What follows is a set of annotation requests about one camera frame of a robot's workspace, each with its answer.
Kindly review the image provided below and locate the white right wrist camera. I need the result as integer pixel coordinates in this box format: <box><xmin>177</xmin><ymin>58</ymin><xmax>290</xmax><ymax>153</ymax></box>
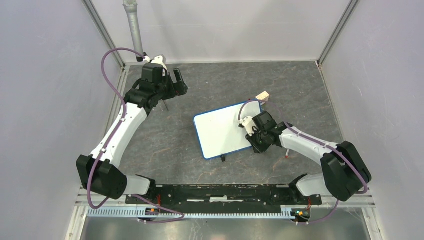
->
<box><xmin>238</xmin><ymin>116</ymin><xmax>257</xmax><ymax>136</ymax></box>

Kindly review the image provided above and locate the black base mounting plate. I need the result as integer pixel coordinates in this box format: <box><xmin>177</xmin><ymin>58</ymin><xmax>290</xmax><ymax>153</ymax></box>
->
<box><xmin>143</xmin><ymin>184</ymin><xmax>322</xmax><ymax>214</ymax></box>

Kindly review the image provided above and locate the white lego brick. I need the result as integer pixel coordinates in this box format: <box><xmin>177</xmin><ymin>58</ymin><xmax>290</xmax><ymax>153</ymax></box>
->
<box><xmin>255</xmin><ymin>91</ymin><xmax>271</xmax><ymax>105</ymax></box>

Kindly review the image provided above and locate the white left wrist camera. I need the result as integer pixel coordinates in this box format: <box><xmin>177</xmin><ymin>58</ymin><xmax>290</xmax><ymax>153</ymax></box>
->
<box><xmin>144</xmin><ymin>54</ymin><xmax>169</xmax><ymax>77</ymax></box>

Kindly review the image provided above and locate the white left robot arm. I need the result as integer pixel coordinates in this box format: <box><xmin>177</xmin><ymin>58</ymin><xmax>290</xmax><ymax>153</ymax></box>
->
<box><xmin>76</xmin><ymin>63</ymin><xmax>188</xmax><ymax>204</ymax></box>

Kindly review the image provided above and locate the blue framed whiteboard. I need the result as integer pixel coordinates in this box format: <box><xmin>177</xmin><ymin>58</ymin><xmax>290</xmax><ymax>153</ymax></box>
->
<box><xmin>193</xmin><ymin>101</ymin><xmax>262</xmax><ymax>160</ymax></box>

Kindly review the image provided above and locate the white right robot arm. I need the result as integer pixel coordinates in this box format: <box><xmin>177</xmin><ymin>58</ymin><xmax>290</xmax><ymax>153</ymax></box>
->
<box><xmin>238</xmin><ymin>111</ymin><xmax>372</xmax><ymax>204</ymax></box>

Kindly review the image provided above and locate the purple cable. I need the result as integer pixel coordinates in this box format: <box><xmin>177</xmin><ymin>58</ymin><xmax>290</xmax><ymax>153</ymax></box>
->
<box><xmin>86</xmin><ymin>48</ymin><xmax>186</xmax><ymax>224</ymax></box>
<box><xmin>237</xmin><ymin>99</ymin><xmax>369</xmax><ymax>226</ymax></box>

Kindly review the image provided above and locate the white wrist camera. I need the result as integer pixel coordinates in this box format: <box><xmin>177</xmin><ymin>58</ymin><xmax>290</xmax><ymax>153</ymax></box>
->
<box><xmin>238</xmin><ymin>116</ymin><xmax>257</xmax><ymax>136</ymax></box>
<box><xmin>144</xmin><ymin>54</ymin><xmax>169</xmax><ymax>77</ymax></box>

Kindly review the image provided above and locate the slotted aluminium cable duct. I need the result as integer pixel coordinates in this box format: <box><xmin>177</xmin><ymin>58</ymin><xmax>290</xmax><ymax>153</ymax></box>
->
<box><xmin>87</xmin><ymin>206</ymin><xmax>307</xmax><ymax>220</ymax></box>

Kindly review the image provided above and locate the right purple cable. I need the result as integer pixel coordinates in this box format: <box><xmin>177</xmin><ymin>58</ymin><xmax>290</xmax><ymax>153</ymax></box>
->
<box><xmin>237</xmin><ymin>99</ymin><xmax>369</xmax><ymax>226</ymax></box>

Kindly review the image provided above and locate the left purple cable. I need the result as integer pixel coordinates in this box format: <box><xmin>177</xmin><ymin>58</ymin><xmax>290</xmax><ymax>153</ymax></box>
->
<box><xmin>86</xmin><ymin>48</ymin><xmax>186</xmax><ymax>224</ymax></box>

